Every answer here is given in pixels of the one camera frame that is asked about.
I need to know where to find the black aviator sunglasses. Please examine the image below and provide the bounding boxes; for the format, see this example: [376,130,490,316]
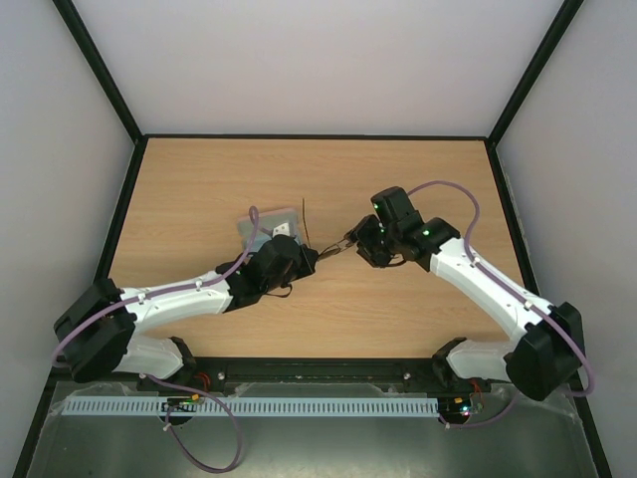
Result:
[301,197,347,261]

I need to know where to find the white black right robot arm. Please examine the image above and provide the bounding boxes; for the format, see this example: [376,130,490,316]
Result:
[344,215,590,401]

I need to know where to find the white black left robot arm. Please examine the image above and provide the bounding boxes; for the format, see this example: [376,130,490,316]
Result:
[53,235,319,383]

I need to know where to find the grey metal front plate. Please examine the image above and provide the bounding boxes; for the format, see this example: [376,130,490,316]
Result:
[27,384,596,477]

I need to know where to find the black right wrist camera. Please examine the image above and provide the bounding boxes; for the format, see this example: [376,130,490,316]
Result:
[370,186,416,224]

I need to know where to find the black front mounting rail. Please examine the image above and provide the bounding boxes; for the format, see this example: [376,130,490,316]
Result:
[49,354,578,394]

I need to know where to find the light blue slotted cable duct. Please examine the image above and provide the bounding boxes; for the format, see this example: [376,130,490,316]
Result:
[61,396,439,418]

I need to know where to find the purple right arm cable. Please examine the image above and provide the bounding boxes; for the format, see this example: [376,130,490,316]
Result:
[407,179,596,432]

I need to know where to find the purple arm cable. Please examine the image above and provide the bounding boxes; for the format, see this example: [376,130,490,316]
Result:
[52,205,246,471]
[407,179,596,432]

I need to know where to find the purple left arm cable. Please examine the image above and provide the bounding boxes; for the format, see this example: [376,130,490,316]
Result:
[52,205,246,471]

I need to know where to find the black right corner frame post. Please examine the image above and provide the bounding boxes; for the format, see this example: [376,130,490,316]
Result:
[487,0,584,149]

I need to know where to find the black corner frame post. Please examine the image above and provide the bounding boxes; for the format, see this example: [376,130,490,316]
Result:
[487,0,584,149]
[51,0,145,145]

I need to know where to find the black left corner frame post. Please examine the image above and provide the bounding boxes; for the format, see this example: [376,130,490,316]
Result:
[51,0,145,145]

